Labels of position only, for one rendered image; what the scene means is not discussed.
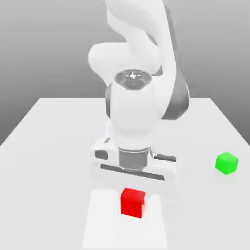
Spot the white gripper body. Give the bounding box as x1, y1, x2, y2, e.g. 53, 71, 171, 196
90, 158, 179, 196

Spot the small red cube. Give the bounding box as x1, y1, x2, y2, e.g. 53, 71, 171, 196
120, 187, 146, 219

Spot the small green cube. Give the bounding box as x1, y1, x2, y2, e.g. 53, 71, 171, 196
214, 152, 239, 176

